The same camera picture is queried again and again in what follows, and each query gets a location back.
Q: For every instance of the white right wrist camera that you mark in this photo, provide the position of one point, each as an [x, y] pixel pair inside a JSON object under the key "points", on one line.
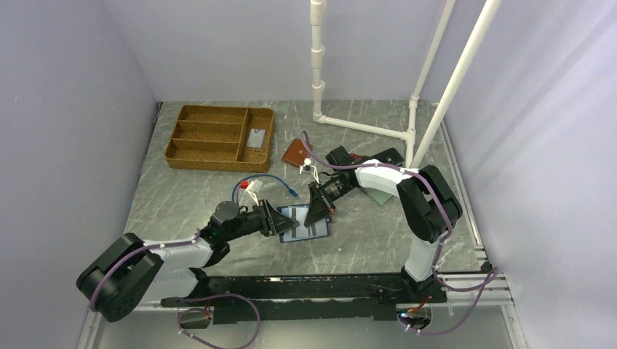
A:
{"points": [[308, 168]]}

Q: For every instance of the brown leather card holder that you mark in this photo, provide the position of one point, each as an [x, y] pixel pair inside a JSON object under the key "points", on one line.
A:
{"points": [[296, 154]]}

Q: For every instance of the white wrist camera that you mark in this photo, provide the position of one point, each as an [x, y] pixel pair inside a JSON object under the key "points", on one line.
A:
{"points": [[248, 191], [308, 168]]}

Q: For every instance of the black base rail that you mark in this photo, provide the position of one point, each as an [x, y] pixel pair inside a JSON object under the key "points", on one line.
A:
{"points": [[283, 298]]}

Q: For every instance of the wicker cutlery tray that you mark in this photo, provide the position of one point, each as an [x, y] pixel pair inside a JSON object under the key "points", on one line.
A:
{"points": [[214, 138]]}

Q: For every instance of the blue leather card holder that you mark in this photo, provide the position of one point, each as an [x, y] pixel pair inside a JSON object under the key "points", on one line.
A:
{"points": [[320, 229]]}

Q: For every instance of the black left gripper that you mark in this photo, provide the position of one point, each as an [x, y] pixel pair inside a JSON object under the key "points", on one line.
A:
{"points": [[274, 222]]}

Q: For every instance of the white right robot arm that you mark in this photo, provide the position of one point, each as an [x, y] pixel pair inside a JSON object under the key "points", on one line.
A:
{"points": [[428, 202]]}

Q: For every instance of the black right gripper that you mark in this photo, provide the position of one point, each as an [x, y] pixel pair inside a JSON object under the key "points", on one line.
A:
{"points": [[319, 209]]}

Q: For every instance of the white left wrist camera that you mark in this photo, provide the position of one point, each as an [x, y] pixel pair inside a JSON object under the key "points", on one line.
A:
{"points": [[248, 191]]}

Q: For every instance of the white credit card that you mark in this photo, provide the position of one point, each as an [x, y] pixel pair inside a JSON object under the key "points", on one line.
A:
{"points": [[256, 138]]}

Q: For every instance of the black leather card holder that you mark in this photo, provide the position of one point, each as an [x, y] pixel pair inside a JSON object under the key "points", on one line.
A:
{"points": [[390, 156]]}

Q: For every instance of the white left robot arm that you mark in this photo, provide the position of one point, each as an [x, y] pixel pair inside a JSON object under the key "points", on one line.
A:
{"points": [[133, 270]]}

